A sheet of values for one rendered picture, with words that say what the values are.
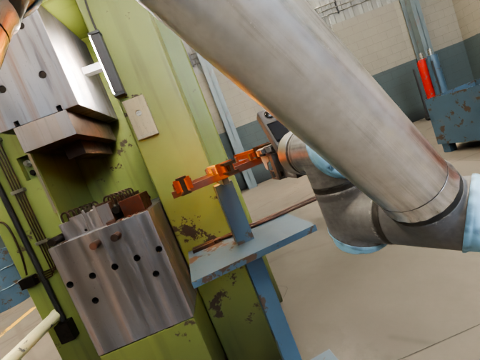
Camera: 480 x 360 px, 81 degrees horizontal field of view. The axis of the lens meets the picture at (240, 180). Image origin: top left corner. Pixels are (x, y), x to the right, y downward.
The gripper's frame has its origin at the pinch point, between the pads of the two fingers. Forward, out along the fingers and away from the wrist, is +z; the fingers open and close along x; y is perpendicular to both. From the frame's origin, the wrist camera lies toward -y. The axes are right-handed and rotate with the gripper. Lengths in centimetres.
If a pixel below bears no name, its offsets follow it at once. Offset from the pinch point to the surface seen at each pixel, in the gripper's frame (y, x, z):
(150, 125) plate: -24, -27, 50
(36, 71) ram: -54, -56, 42
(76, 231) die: 5, -67, 43
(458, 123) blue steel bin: 66, 294, 194
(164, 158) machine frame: -9, -27, 52
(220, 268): 27.1, -23.2, 4.2
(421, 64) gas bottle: -21, 556, 461
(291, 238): 27.9, -0.5, 3.7
